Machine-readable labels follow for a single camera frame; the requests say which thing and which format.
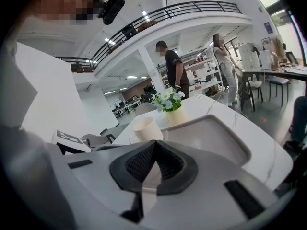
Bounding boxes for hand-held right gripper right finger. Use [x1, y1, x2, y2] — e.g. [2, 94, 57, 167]
[142, 139, 283, 230]

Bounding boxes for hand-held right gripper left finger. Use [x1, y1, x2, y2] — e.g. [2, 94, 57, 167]
[45, 139, 159, 230]

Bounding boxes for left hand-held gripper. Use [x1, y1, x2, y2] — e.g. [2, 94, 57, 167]
[56, 129, 125, 156]

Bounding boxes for grey rectangular tray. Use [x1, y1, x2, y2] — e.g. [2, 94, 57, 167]
[160, 115, 251, 167]

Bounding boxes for cream ceramic mug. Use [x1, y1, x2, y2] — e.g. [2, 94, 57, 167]
[129, 116, 164, 145]

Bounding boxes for row of office desks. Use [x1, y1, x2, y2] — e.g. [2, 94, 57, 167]
[112, 96, 142, 118]

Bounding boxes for white marble table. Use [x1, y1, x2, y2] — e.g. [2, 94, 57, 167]
[111, 94, 294, 191]

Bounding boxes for potted blue white flowers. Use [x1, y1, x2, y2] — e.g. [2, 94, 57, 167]
[151, 87, 190, 127]

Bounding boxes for beige chair black legs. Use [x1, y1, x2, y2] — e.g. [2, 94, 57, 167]
[234, 67, 263, 111]

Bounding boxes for white shelving unit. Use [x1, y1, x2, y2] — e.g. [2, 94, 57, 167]
[157, 46, 224, 95]

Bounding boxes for grey cushion chair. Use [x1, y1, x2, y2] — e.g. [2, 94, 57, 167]
[266, 75, 290, 107]

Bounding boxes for long grey work table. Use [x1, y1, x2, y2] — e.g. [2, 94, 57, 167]
[241, 66, 307, 82]

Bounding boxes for tall white appliance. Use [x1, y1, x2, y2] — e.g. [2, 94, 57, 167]
[249, 51, 261, 69]

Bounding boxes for white locker cabinet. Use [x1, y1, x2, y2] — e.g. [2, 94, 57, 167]
[237, 43, 255, 68]

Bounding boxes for black mezzanine railing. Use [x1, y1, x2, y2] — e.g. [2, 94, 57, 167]
[55, 0, 243, 71]

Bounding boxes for clothes rack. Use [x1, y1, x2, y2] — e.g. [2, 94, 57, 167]
[261, 36, 285, 57]

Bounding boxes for grey chair black frame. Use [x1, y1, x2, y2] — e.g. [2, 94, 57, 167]
[99, 123, 120, 144]

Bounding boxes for black head camera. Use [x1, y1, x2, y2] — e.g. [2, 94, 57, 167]
[97, 0, 126, 25]

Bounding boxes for blue wall poster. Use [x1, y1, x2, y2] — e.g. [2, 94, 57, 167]
[263, 22, 274, 35]

